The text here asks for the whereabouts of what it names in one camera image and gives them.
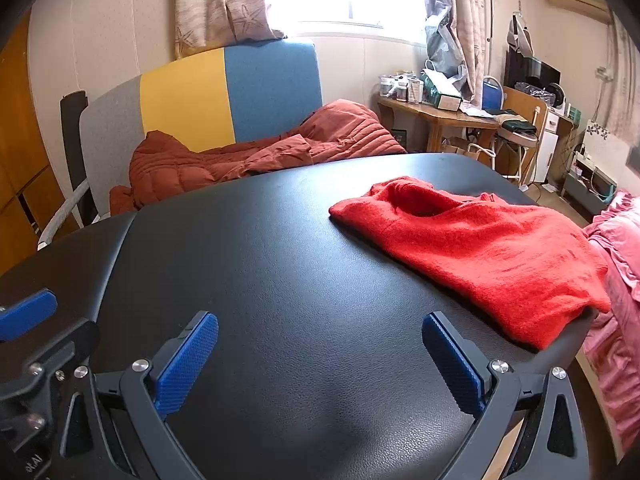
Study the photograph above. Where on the rust quilted jacket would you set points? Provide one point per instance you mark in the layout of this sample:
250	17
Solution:
280	152

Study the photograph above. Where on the white hanging bag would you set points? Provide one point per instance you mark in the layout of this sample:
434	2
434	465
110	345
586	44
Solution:
521	35

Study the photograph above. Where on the dark folded clothes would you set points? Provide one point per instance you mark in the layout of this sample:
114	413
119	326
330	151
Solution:
510	121

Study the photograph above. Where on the glass jar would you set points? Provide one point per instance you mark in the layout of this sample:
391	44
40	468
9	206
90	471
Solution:
401	89
385	87

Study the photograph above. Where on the red knit sweater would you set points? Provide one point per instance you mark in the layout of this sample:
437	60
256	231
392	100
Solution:
480	255

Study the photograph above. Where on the beige patterned curtain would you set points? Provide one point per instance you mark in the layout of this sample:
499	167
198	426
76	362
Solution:
220	5
467	20

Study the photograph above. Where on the grey yellow blue chair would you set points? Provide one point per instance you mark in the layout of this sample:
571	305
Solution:
185	95

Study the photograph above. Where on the white drawer unit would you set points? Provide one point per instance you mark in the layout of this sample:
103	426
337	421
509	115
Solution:
545	145

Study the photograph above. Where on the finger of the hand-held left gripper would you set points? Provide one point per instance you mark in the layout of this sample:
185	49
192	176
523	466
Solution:
25	312
70	345

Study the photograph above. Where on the wooden wardrobe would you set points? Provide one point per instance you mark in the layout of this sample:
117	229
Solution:
22	160

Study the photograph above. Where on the pink bedding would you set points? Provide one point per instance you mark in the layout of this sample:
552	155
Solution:
620	280

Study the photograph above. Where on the grey plastic bag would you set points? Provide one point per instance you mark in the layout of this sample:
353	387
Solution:
445	45

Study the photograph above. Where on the black monitor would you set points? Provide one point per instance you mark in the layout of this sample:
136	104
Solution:
530	72

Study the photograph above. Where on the grey storage box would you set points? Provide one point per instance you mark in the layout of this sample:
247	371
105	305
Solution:
590	185

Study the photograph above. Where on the blue-backed metal stool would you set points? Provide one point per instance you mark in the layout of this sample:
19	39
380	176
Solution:
515	135

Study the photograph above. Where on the small black fan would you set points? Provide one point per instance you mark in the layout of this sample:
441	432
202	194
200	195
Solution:
555	92

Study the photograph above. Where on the wooden desk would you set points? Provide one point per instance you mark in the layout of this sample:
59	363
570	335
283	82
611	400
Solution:
435	115

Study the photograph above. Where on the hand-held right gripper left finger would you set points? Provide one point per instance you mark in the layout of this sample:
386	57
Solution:
185	360

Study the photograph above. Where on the wall power outlet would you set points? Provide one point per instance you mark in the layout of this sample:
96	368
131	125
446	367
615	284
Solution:
606	73

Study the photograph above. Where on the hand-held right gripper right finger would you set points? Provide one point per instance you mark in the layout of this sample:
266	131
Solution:
452	365

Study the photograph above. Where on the white metal pole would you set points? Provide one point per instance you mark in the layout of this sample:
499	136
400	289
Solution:
492	20

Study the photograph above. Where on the beige air conditioner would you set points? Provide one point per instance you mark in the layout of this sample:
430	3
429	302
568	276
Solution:
580	4

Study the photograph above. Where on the green box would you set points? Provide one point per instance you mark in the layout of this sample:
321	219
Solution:
442	95

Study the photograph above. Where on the brown paper bag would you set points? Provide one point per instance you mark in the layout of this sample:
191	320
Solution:
467	152

